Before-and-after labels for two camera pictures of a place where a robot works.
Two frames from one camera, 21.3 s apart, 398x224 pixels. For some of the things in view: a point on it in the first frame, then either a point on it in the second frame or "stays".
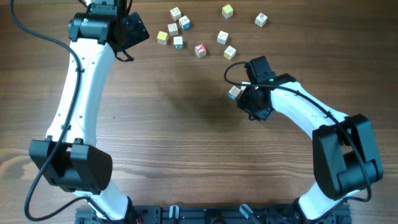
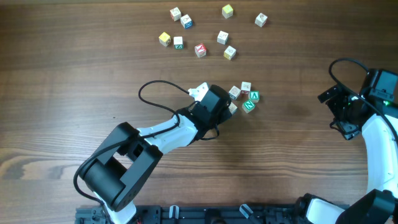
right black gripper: [243, 103] to [349, 129]
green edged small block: [178, 42] stays
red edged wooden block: [243, 88] stays
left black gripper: [136, 28] to [226, 114]
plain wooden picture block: [173, 29] to [232, 107]
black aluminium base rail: [216, 214] stays
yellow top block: [227, 11] stays
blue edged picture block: [234, 93] stays
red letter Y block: [200, 50] stays
